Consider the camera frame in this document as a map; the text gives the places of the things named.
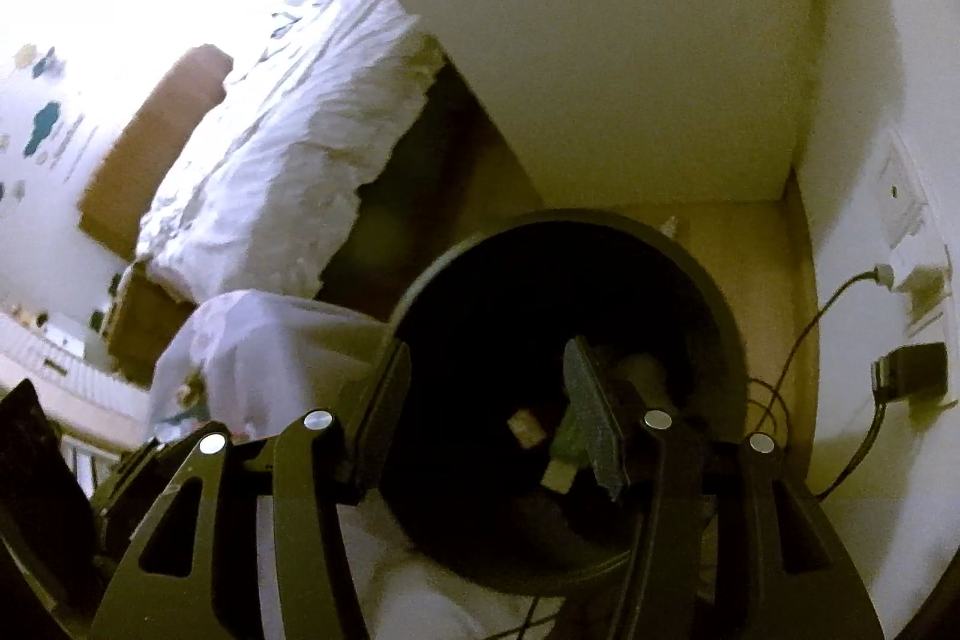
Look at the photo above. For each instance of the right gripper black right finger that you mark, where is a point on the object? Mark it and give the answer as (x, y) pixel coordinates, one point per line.
(727, 542)

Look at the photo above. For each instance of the bed with white duvet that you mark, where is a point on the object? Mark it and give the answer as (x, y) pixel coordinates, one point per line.
(266, 189)

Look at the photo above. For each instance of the wooden bedside table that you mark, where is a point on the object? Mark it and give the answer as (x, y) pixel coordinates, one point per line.
(142, 323)

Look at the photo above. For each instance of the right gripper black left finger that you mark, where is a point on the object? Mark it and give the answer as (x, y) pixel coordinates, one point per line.
(194, 523)

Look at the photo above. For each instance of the black round trash bin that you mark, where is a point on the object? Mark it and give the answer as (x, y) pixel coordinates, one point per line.
(481, 336)

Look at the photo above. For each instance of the floral grey tablecloth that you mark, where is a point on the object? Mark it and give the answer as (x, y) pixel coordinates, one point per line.
(257, 362)

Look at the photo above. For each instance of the brown padded headboard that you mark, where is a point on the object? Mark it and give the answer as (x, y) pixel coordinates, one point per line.
(123, 184)

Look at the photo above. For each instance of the white dresser cabinet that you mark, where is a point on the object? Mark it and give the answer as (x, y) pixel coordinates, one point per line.
(618, 102)

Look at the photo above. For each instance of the black wall charger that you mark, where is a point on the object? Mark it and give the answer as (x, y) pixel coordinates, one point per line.
(915, 371)

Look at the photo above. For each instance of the blue cloud wall stickers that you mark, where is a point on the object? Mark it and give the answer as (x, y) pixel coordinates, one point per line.
(44, 68)

